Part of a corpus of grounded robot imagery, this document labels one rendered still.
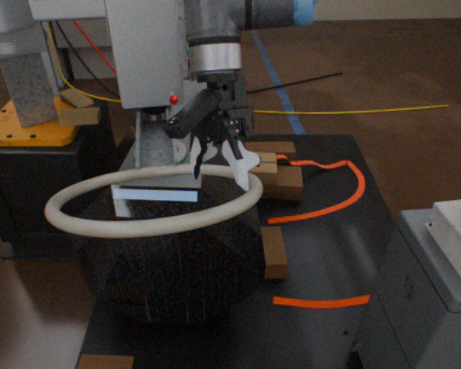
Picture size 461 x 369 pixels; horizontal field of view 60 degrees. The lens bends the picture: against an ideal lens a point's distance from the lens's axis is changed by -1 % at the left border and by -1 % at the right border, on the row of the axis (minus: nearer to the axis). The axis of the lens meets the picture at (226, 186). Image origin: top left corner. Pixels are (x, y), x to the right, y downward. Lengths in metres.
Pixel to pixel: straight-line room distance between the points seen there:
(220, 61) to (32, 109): 1.71
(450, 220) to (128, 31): 1.16
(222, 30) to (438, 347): 1.23
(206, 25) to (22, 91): 1.66
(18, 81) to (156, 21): 1.06
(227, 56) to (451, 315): 1.04
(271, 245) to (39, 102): 1.46
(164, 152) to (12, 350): 1.40
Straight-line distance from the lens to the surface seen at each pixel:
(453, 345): 1.58
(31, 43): 2.14
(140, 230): 0.72
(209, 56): 0.68
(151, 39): 1.36
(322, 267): 2.42
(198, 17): 0.69
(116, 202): 1.59
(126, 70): 1.40
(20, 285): 2.57
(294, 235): 2.57
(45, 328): 2.33
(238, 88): 0.73
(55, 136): 2.18
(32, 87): 2.25
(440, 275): 1.40
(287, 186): 2.75
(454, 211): 1.47
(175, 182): 1.57
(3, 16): 2.07
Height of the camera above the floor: 1.80
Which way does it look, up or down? 38 degrees down
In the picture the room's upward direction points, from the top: straight up
